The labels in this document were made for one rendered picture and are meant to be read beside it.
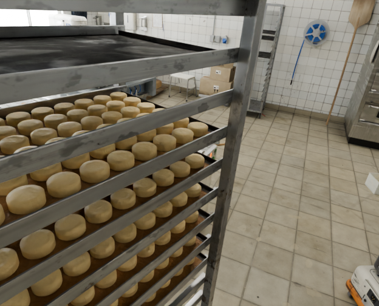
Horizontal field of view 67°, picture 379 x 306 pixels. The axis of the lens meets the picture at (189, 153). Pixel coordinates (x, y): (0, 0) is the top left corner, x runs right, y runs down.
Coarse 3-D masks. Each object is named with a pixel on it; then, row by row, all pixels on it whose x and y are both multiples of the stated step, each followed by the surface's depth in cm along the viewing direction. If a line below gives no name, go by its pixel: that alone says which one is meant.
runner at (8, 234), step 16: (224, 128) 68; (192, 144) 60; (208, 144) 65; (160, 160) 54; (176, 160) 58; (128, 176) 49; (144, 176) 52; (80, 192) 42; (96, 192) 44; (112, 192) 47; (48, 208) 39; (64, 208) 41; (80, 208) 43; (16, 224) 36; (32, 224) 38; (48, 224) 40; (0, 240) 35; (16, 240) 37
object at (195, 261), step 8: (192, 264) 90; (184, 272) 87; (168, 280) 82; (176, 280) 85; (160, 288) 82; (168, 288) 82; (152, 296) 78; (160, 296) 80; (144, 304) 77; (152, 304) 78
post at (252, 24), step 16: (256, 0) 55; (256, 16) 56; (256, 32) 58; (240, 48) 60; (256, 48) 60; (240, 64) 61; (240, 80) 62; (240, 96) 64; (240, 112) 65; (240, 128) 68; (240, 144) 71; (224, 160) 73; (224, 176) 74; (224, 192) 76; (224, 208) 78; (224, 224) 82; (208, 256) 89; (208, 272) 92; (208, 288) 95; (208, 304) 98
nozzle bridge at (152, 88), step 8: (136, 80) 228; (144, 80) 230; (152, 80) 241; (96, 88) 201; (104, 88) 202; (128, 88) 228; (144, 88) 247; (152, 88) 244; (64, 96) 200; (136, 96) 234; (144, 96) 242
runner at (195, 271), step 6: (204, 264) 90; (198, 270) 88; (186, 276) 83; (192, 276) 86; (180, 282) 81; (186, 282) 84; (174, 288) 80; (180, 288) 83; (168, 294) 78; (174, 294) 81; (162, 300) 76; (168, 300) 79
